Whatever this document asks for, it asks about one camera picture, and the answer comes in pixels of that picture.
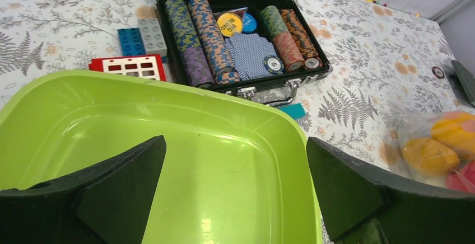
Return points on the clear pink zip top bag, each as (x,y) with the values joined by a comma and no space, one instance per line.
(418,126)

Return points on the red tomato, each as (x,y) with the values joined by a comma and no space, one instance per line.
(462,180)

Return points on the grey toy brick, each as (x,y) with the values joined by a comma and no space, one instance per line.
(152,36)

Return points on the black poker chip case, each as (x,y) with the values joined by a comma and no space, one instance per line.
(239,47)

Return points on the teal block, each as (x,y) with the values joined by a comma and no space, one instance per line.
(295,111)

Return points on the yellow bell pepper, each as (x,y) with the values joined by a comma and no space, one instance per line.
(455,130)

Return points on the red white toy piece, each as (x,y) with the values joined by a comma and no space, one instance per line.
(141,66)

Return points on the floral tablecloth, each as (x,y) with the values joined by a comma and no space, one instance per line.
(382,60)

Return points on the blue toy brick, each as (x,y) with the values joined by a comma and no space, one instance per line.
(131,42)

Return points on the yellow orange mango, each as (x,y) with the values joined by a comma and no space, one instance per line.
(430,157)

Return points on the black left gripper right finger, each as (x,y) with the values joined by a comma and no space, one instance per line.
(363,203)

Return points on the green plastic tray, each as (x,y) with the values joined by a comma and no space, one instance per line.
(235,171)

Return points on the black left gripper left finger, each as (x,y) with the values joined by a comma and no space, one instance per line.
(108,202)

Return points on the dark grey building baseplate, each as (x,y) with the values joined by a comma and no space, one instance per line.
(466,79)

